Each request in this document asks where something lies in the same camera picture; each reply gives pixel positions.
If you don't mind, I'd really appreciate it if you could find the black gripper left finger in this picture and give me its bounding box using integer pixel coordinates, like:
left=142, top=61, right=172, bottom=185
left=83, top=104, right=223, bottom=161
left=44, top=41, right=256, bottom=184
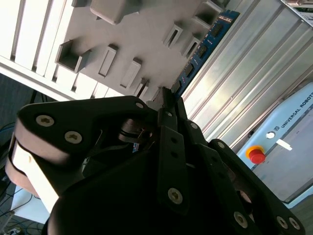
left=4, top=88, right=191, bottom=216

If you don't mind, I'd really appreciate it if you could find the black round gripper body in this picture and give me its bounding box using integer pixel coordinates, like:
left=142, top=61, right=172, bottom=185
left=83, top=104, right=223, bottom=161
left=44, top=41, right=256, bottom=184
left=41, top=149, right=245, bottom=235

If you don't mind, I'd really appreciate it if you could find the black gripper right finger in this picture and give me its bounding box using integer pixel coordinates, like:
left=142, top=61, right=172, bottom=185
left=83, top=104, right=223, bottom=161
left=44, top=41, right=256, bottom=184
left=175, top=96, right=306, bottom=235

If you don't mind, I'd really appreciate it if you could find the blue RAM stick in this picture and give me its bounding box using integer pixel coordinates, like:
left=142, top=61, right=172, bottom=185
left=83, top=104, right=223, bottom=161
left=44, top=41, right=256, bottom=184
left=171, top=9, right=242, bottom=97

